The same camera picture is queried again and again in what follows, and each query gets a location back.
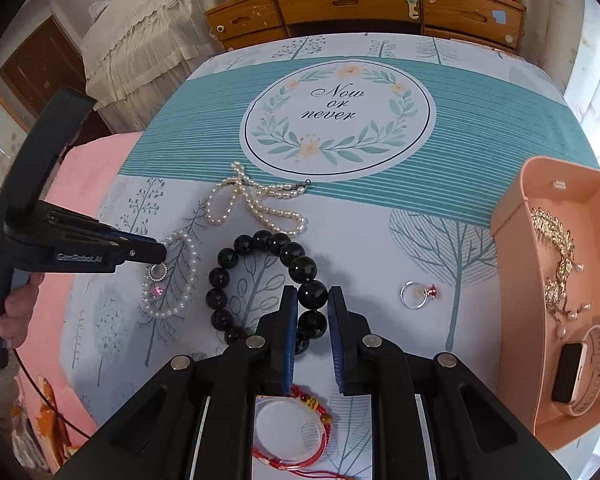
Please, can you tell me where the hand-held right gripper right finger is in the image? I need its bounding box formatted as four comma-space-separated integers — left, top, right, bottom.
327, 286, 573, 480

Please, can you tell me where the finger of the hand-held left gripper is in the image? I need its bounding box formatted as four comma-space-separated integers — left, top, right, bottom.
45, 212, 156, 247
112, 240, 169, 267

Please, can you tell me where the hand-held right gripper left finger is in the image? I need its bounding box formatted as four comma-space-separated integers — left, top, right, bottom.
55, 285, 301, 480

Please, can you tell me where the pearl bracelet with pink charm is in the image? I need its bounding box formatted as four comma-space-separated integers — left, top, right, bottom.
141, 230, 200, 318

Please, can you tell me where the black bead bracelet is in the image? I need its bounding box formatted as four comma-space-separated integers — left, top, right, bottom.
207, 230, 329, 356

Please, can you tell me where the white pearl necklace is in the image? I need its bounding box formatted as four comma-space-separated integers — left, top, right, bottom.
205, 161, 313, 237

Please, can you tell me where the pink jewelry box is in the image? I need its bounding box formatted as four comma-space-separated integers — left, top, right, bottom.
490, 156, 600, 450

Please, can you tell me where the person's left hand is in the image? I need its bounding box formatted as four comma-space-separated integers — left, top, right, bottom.
0, 271, 47, 346

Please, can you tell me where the white sliding wardrobe door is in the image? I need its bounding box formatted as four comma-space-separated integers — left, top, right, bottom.
0, 72, 36, 196

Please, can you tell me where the white bangle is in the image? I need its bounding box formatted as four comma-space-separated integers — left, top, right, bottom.
255, 397, 331, 461

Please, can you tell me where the brown wooden door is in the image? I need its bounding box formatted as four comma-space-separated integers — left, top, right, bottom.
0, 15, 111, 136

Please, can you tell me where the white lace cover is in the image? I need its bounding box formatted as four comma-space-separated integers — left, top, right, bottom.
82, 0, 221, 133

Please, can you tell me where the smart watch with pink band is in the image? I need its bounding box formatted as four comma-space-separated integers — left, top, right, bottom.
550, 316, 600, 417

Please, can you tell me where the gold leaf hair ornament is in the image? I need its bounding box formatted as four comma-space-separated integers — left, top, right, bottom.
530, 206, 593, 338

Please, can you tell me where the wooden desk with drawers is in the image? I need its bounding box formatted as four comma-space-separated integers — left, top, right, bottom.
204, 0, 528, 56

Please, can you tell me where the white floral curtain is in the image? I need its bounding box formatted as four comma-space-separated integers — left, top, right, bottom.
520, 0, 600, 126

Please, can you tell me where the red string bracelet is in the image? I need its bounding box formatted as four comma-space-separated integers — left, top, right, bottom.
252, 385, 348, 480

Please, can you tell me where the silver ring with red gem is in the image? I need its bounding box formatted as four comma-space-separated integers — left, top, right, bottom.
400, 280, 438, 309

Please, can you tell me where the black cable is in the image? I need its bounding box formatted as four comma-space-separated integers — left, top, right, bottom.
12, 347, 93, 438

